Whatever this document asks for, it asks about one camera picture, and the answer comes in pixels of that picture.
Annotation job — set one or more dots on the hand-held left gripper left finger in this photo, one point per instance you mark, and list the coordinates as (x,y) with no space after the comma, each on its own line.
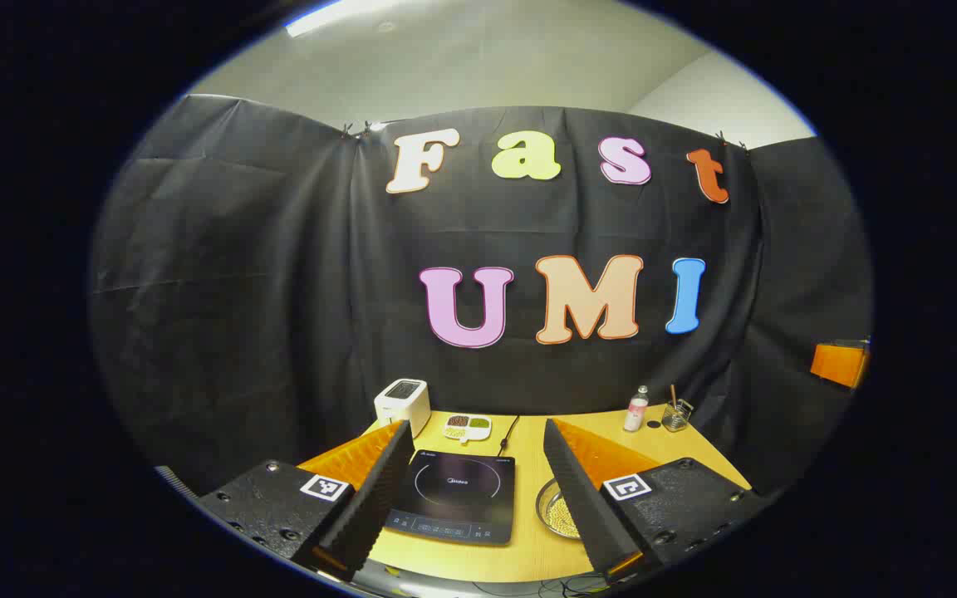
(379,490)

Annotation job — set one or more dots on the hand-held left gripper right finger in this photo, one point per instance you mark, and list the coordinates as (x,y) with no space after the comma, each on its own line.
(578,498)

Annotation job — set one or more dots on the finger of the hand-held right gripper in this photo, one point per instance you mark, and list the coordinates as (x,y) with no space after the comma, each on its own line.
(840,364)

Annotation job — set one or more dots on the black induction cooktop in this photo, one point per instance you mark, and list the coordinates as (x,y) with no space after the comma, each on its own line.
(462,498)

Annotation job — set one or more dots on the pile of soybeans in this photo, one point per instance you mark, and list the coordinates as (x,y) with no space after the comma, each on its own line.
(563,517)

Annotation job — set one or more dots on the white toaster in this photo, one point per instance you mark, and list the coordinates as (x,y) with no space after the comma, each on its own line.
(399,407)

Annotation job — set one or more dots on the small clear pink-label bottle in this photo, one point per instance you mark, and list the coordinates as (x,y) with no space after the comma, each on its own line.
(635,413)

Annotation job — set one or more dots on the white divided bean dish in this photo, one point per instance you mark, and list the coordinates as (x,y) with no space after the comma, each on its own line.
(468,427)

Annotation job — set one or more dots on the clear glass cup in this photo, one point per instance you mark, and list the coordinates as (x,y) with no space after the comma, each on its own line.
(676,418)

